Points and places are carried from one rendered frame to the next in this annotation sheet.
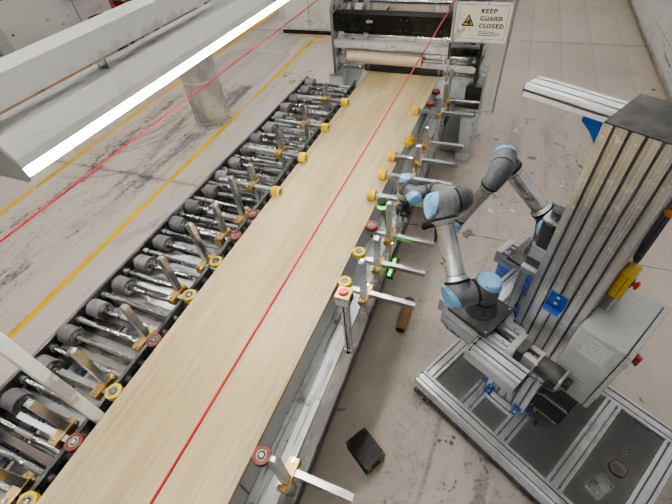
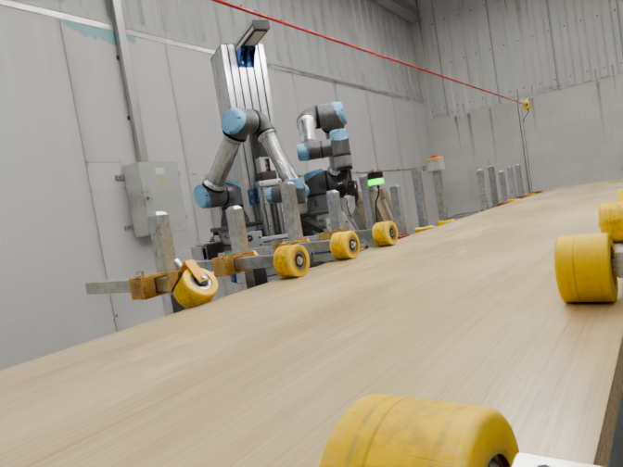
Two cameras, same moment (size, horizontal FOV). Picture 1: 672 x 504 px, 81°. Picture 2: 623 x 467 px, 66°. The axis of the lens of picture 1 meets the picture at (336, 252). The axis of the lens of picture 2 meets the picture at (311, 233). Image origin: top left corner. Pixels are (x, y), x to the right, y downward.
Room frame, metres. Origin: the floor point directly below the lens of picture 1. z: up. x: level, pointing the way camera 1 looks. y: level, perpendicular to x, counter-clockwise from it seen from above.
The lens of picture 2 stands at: (3.77, -0.24, 1.06)
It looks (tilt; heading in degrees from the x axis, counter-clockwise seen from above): 3 degrees down; 191
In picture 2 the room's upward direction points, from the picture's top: 9 degrees counter-clockwise
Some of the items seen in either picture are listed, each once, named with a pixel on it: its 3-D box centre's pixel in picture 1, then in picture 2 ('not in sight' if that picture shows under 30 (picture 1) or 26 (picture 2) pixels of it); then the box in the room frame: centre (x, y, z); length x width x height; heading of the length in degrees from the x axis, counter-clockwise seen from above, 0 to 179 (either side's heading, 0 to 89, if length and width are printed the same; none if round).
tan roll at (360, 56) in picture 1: (403, 59); not in sight; (4.17, -0.91, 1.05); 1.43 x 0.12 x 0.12; 64
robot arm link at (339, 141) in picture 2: (405, 183); (339, 143); (1.79, -0.43, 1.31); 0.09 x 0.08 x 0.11; 9
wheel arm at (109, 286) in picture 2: (439, 144); (130, 285); (2.71, -0.90, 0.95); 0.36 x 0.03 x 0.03; 64
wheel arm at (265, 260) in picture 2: (423, 160); (222, 263); (2.51, -0.73, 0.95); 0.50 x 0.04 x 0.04; 64
